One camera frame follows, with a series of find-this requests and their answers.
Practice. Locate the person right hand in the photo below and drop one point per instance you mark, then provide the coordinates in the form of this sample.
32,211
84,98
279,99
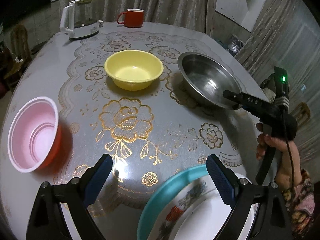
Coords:
288,171

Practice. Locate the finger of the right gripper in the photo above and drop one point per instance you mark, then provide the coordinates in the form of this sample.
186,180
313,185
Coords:
235,98

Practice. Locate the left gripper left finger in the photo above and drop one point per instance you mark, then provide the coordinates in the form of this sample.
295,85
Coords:
81,192

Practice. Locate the red mug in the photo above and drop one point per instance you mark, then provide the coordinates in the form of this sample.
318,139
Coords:
131,18

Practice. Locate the yellow plastic bowl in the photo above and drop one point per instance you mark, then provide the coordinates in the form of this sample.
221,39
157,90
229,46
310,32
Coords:
133,70

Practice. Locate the gold floral table cover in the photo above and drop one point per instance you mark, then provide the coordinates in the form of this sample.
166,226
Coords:
149,133

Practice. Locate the stainless steel basin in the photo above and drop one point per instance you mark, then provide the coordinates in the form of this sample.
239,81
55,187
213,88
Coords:
205,79

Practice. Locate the sheer window curtain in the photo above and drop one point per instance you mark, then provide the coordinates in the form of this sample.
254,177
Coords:
287,35

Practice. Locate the cushioned chair right side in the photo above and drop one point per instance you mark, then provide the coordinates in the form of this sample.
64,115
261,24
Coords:
269,89

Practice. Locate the white electric kettle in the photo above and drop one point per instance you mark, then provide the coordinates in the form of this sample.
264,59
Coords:
80,19

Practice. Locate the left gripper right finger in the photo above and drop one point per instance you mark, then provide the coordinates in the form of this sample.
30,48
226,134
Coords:
234,194

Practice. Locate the turquoise round tray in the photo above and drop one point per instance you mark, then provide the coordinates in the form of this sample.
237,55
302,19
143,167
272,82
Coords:
164,195

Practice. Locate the white plate dragon pattern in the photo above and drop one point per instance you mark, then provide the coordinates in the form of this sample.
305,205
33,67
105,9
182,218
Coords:
197,212

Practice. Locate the wooden chair by wall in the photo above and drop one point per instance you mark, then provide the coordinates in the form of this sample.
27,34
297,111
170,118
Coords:
20,54

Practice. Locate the red plastic bowl pink inside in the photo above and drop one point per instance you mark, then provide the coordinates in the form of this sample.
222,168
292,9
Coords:
35,135

